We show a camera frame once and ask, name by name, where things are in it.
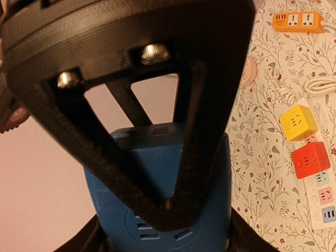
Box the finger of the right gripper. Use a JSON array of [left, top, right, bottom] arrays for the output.
[[1, 1, 256, 232]]

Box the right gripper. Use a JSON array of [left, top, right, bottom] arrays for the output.
[[0, 60, 28, 134]]

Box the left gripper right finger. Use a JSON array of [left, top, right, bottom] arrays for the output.
[[228, 209, 278, 252]]

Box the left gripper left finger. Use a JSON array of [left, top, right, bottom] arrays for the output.
[[56, 215, 108, 252]]

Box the white multicolour power strip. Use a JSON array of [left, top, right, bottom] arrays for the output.
[[296, 98, 336, 232]]

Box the red cube socket adapter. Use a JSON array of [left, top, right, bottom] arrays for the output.
[[291, 142, 331, 179]]

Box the blue cube socket adapter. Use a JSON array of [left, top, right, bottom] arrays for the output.
[[85, 123, 232, 251]]

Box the yellow cube socket adapter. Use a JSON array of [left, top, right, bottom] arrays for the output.
[[279, 104, 318, 141]]

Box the floral table mat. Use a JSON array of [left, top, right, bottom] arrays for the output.
[[227, 1, 335, 251]]

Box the pink round power socket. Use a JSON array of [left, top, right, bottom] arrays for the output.
[[240, 57, 257, 87]]

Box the orange power strip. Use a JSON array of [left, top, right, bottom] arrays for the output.
[[272, 11, 324, 34]]

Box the white power strip cable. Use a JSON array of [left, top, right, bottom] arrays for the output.
[[304, 76, 336, 95]]

